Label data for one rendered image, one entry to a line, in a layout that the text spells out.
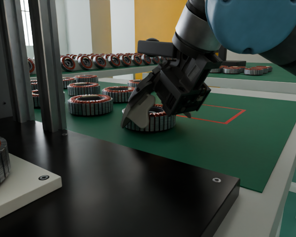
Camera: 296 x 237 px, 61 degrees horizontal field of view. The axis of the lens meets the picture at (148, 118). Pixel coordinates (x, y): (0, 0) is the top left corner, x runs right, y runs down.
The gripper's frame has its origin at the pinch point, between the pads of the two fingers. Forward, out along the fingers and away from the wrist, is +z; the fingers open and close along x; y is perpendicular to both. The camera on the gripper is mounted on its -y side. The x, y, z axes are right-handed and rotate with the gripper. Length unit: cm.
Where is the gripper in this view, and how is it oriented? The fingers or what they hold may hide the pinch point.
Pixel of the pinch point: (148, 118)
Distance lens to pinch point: 53.2
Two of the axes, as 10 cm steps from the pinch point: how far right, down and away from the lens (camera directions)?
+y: 4.9, 7.1, -5.0
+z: -3.3, 6.8, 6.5
